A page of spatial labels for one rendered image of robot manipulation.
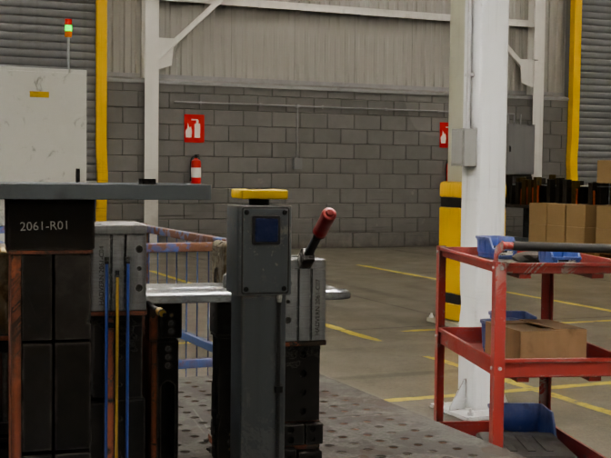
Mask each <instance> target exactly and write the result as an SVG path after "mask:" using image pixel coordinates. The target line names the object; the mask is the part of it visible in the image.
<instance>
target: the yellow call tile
mask: <svg viewBox="0 0 611 458"><path fill-rule="evenodd" d="M231 196H232V198H238V199H249V205H269V199H287V198H288V191H287V190H283V189H232V190H231Z"/></svg>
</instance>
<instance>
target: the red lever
mask: <svg viewBox="0 0 611 458"><path fill-rule="evenodd" d="M335 219H336V211H335V210H334V209H333V208H330V207H327V208H325V209H324V210H323V212H322V213H321V215H320V217H319V219H318V221H317V223H316V225H315V227H314V229H313V234H314V235H313V237H312V239H311V241H310V243H309V244H308V246H307V248H302V249H301V251H300V253H299V254H298V256H297V259H298V263H299V267H300V268H310V267H311V266H312V265H313V263H314V261H315V254H314V252H315V250H316V248H317V246H318V244H319V242H320V240H321V239H324V238H325V237H326V235H327V233H328V231H329V229H330V228H331V226H332V224H333V222H334V220H335Z"/></svg>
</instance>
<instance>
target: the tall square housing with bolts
mask: <svg viewBox="0 0 611 458"><path fill-rule="evenodd" d="M146 234H147V226H146V224H141V223H138V222H135V221H100V222H95V249H93V253H92V254H91V317H90V324H91V338H90V339H88V340H89V341H90V343H91V447H90V448H89V449H88V450H89V452H90V453H91V458H145V398H144V397H143V395H142V315H147V310H146Z"/></svg>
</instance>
